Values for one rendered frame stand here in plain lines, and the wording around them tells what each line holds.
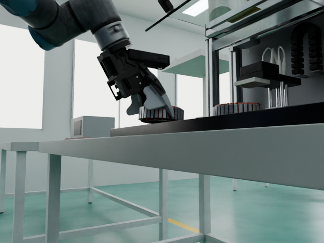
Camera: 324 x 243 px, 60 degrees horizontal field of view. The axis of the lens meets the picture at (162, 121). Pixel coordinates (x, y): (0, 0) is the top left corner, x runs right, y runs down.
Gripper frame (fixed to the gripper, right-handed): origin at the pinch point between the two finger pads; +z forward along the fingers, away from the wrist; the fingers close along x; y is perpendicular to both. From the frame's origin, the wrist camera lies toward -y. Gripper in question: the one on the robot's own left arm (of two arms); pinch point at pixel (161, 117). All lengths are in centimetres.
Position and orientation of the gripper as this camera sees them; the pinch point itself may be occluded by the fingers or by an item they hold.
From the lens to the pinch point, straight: 69.5
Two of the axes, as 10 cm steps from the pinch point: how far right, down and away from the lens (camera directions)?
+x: 4.8, -0.8, -8.7
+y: -7.6, 4.6, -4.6
